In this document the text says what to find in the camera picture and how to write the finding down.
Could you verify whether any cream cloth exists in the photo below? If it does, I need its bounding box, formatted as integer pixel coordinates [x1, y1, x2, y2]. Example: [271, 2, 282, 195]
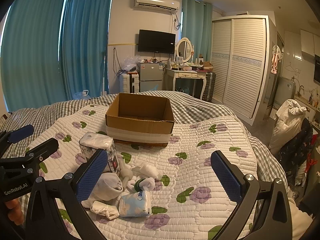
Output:
[81, 198, 119, 220]

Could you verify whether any floral tissue pack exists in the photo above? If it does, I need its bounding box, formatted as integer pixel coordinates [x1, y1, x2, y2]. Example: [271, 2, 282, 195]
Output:
[79, 132, 120, 175]

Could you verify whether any white plush with green ring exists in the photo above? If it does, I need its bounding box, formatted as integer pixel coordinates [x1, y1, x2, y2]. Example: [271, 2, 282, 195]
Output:
[120, 164, 156, 192]

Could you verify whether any person's left hand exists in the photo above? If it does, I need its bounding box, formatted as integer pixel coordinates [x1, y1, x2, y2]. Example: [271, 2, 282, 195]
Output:
[5, 199, 24, 225]

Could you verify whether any teal curtain left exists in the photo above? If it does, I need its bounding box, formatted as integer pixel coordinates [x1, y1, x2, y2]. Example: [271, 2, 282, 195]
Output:
[1, 0, 66, 111]

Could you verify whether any teal curtain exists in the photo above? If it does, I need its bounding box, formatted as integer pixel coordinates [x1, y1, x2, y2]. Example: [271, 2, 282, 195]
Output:
[182, 0, 213, 61]
[59, 0, 112, 100]
[1, 0, 66, 111]

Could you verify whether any floral quilted white blanket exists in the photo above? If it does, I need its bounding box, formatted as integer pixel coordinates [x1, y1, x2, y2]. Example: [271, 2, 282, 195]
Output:
[26, 105, 257, 239]

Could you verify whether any clear water jug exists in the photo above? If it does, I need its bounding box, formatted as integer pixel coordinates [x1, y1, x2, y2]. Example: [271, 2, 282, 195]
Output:
[72, 89, 91, 100]

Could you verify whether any white clothes pile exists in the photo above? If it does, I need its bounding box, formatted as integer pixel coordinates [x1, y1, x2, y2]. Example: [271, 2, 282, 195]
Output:
[268, 99, 306, 155]

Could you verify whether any white rolled sock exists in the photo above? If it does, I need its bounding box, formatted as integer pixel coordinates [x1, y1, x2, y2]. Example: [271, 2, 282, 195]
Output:
[132, 163, 162, 179]

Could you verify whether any brown cardboard box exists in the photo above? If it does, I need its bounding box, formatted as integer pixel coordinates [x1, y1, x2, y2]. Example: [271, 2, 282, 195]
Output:
[105, 93, 175, 147]

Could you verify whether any dark suitcase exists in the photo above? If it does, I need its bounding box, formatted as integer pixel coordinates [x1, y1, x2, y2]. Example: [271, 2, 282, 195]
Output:
[202, 72, 216, 102]

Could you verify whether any white suitcase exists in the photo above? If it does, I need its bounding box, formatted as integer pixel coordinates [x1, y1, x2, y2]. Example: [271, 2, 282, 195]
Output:
[119, 72, 139, 93]

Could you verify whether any teal curtain middle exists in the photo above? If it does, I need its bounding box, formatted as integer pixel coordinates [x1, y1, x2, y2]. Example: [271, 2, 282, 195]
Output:
[59, 0, 112, 100]

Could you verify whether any clear plastic bag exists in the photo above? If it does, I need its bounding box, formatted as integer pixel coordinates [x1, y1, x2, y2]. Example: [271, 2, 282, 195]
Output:
[122, 55, 141, 72]

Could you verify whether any grey mini fridge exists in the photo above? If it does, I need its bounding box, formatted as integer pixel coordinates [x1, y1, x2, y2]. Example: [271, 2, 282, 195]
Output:
[138, 63, 164, 92]

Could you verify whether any pink hanging garment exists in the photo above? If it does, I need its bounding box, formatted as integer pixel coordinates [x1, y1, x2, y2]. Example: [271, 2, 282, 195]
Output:
[271, 45, 283, 74]

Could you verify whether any white dressing table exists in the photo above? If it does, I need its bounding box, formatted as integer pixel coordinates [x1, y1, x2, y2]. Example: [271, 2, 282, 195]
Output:
[164, 68, 207, 100]

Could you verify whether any white louvered wardrobe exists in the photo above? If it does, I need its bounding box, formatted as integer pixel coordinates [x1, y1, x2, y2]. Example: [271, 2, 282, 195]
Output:
[210, 15, 274, 125]

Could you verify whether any white oval vanity mirror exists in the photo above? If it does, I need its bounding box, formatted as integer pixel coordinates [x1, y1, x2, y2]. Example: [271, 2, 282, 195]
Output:
[175, 37, 194, 63]

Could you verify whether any white air conditioner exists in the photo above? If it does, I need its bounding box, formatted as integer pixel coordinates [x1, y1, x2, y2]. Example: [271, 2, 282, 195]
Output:
[135, 0, 180, 12]

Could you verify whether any teal curtain right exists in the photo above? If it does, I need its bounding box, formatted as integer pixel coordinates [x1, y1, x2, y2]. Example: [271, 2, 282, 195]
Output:
[182, 0, 213, 61]

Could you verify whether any black wall television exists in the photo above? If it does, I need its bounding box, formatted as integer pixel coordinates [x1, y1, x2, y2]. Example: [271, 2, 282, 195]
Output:
[138, 29, 176, 54]

